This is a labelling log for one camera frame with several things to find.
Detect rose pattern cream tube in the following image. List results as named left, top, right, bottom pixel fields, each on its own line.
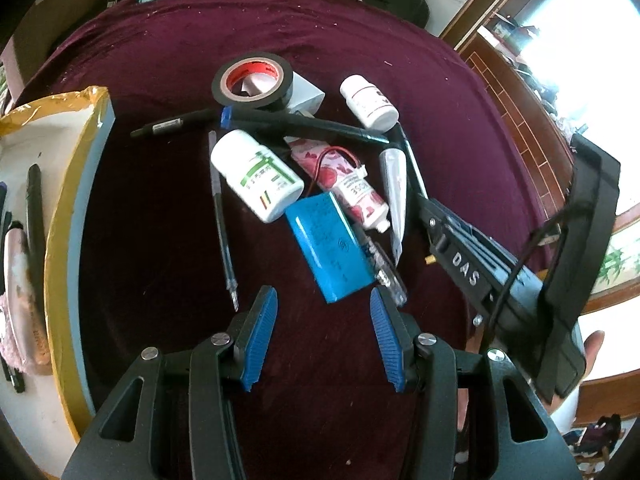
left=284, top=136, right=390, bottom=233

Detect silver white cream tube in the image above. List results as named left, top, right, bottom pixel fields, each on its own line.
left=378, top=148, right=408, bottom=264

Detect pink hand cream tube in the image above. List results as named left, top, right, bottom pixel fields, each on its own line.
left=6, top=221, right=52, bottom=376

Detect maroon bed blanket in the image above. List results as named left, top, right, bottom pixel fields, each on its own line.
left=21, top=0, right=544, bottom=479

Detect white bottle green label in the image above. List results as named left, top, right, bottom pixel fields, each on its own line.
left=210, top=129, right=304, bottom=223

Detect clear blue gel pen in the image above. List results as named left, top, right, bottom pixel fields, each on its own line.
left=354, top=224, right=408, bottom=308

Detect black marker purple cap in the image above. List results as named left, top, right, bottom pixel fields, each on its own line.
left=0, top=181, right=8, bottom=242

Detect black silver pen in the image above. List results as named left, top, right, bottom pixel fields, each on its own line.
left=130, top=108, right=219, bottom=138

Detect black marker blue caps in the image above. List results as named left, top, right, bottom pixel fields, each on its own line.
left=220, top=106, right=390, bottom=146

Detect white bottle red label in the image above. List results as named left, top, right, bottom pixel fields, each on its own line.
left=340, top=75, right=399, bottom=133

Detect blue battery pack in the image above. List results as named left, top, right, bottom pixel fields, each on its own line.
left=285, top=192, right=374, bottom=304

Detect large black marker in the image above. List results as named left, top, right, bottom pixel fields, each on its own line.
left=1, top=214, right=25, bottom=393

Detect white power adapter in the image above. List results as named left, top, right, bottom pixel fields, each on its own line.
left=285, top=73, right=326, bottom=116

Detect white tray with yellow tape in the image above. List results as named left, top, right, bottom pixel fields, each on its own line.
left=1, top=86, right=115, bottom=476

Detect black tape roll red core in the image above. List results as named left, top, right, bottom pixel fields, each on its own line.
left=212, top=52, right=293, bottom=110

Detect black pen refill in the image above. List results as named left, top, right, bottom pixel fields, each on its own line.
left=209, top=162, right=240, bottom=312

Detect slim black pen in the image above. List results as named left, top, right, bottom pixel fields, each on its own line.
left=26, top=164, right=46, bottom=318

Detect person's right hand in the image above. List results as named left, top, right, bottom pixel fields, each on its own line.
left=451, top=328, right=606, bottom=466

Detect pink fluffy compact mirror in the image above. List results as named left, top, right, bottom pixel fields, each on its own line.
left=0, top=294, right=24, bottom=372

